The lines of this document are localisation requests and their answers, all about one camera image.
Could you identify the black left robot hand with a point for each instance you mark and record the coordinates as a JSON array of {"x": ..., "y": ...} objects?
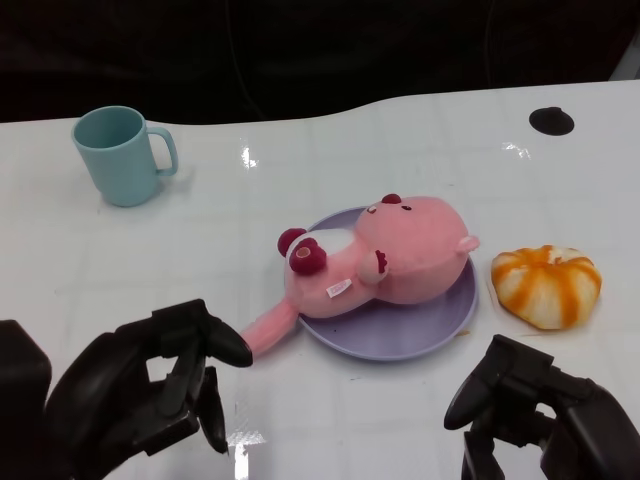
[{"x": 110, "y": 390}]

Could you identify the black round table grommet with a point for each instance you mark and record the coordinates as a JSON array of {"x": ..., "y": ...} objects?
[{"x": 550, "y": 121}]

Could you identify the teal plastic mug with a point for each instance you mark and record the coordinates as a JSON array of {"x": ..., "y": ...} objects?
[{"x": 122, "y": 165}]

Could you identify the pink plush beaver doll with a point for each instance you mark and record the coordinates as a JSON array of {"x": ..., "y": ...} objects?
[{"x": 415, "y": 250}]

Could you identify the orange striped toy bun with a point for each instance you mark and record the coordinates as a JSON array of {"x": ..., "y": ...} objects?
[{"x": 545, "y": 287}]

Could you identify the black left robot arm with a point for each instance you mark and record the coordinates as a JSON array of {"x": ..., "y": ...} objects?
[{"x": 20, "y": 390}]

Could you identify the purple plastic plate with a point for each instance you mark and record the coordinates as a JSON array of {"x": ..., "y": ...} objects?
[{"x": 405, "y": 330}]

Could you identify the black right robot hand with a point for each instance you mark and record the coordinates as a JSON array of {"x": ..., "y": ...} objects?
[{"x": 575, "y": 420}]

